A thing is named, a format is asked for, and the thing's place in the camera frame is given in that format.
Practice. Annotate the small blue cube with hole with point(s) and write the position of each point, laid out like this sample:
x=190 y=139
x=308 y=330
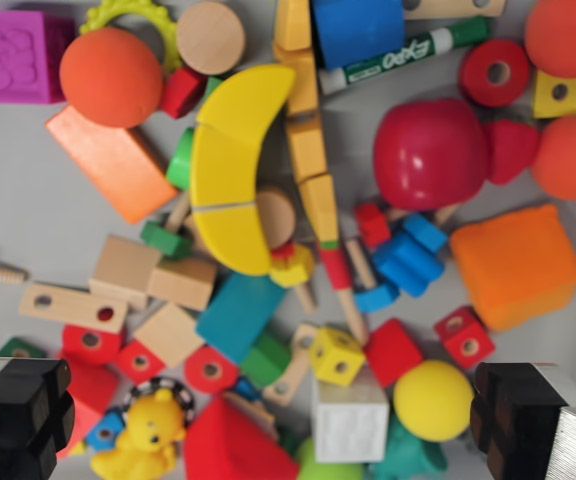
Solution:
x=104 y=432

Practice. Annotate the orange rectangular wooden block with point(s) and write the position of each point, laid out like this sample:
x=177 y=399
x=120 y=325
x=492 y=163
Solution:
x=113 y=165

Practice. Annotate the small green wooden piece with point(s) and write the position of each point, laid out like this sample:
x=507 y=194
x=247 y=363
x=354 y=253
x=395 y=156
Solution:
x=212 y=86

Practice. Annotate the green wooden block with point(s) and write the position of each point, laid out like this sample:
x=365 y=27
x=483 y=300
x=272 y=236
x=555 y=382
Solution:
x=265 y=360

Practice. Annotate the large red wedge block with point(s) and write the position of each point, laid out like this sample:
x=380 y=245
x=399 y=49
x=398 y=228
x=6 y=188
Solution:
x=233 y=445

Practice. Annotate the red plastic apple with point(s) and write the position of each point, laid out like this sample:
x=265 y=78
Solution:
x=428 y=155

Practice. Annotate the orange soft cube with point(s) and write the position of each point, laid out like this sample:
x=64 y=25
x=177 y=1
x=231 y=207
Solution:
x=515 y=265

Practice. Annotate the small red wooden nut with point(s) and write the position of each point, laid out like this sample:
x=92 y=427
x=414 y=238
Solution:
x=372 y=225

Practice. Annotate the black silver gripper right finger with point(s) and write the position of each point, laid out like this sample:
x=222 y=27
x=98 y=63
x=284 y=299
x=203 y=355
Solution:
x=523 y=415

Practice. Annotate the thin wooden peg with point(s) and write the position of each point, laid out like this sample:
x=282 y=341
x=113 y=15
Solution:
x=446 y=214
x=306 y=299
x=359 y=265

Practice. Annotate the natural wooden cube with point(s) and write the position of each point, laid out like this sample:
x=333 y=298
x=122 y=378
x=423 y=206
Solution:
x=120 y=265
x=168 y=335
x=183 y=282

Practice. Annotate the red toy strawberry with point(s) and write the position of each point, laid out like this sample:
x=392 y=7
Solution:
x=513 y=150

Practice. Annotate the small round natural wooden disc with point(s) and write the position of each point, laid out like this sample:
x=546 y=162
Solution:
x=278 y=215

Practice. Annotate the small blue wooden piece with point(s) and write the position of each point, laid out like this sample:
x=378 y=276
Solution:
x=246 y=389

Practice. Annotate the round green headed wooden bolt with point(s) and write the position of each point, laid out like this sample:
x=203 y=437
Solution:
x=180 y=160

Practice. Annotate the yellow wooden banana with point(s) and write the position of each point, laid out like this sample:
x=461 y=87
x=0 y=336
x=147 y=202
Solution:
x=228 y=165

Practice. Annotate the green ball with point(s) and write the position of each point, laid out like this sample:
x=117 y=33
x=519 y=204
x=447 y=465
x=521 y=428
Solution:
x=328 y=467

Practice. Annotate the yellow segmented wooden toy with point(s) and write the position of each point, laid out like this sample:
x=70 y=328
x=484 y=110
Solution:
x=308 y=145

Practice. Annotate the orange foam ball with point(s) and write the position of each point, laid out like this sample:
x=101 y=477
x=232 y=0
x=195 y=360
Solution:
x=573 y=157
x=568 y=35
x=110 y=77

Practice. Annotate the yellow flower shaped wooden nut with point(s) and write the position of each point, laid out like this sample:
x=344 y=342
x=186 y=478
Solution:
x=293 y=270

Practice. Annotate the yellow wooden cube with holes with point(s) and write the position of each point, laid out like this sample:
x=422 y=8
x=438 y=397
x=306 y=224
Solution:
x=545 y=100
x=338 y=355

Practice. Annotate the yellow foam ball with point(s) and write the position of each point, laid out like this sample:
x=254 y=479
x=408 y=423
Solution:
x=433 y=400

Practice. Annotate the magenta embossed soft cube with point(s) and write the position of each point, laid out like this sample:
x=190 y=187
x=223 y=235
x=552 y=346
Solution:
x=10 y=55

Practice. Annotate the small red wooden block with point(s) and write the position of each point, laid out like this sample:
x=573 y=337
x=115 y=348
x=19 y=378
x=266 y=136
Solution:
x=183 y=92

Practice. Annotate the tiny red wooden piece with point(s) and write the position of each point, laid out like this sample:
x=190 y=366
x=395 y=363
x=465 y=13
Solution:
x=283 y=250

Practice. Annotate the red wooden cube with holes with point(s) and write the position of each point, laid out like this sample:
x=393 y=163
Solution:
x=465 y=337
x=140 y=362
x=90 y=342

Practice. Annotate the green wooden nut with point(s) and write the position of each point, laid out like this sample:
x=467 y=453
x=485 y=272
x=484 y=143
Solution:
x=165 y=240

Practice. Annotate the black silver gripper left finger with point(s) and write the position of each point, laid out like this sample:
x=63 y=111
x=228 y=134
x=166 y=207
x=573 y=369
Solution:
x=15 y=415

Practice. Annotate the plain red wooden block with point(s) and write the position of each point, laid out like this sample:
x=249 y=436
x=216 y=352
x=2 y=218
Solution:
x=393 y=352

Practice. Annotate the green Expo marker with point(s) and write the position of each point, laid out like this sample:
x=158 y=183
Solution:
x=398 y=57

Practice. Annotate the blue wooden gear nut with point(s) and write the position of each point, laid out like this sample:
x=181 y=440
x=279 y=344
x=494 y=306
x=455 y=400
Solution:
x=410 y=257

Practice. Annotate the white cube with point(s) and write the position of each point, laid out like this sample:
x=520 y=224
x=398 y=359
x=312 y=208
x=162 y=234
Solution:
x=350 y=425

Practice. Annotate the natural wooden bar with holes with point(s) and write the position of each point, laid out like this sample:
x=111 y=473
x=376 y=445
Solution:
x=73 y=305
x=295 y=365
x=448 y=7

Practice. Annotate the blue wooden disc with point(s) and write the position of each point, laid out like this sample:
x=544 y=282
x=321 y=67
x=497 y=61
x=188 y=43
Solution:
x=375 y=300

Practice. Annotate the teal blue wooden block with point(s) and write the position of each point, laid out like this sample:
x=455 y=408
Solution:
x=238 y=315

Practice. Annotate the teal soft toy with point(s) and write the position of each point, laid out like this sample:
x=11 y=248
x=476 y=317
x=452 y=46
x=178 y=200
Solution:
x=410 y=460

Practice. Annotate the blue cylinder block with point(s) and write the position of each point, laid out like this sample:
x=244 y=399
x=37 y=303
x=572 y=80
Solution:
x=358 y=30

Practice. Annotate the large round natural wooden disc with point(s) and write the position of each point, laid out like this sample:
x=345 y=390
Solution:
x=211 y=37

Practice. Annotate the grey plastic bin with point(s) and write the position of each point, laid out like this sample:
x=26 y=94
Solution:
x=13 y=180

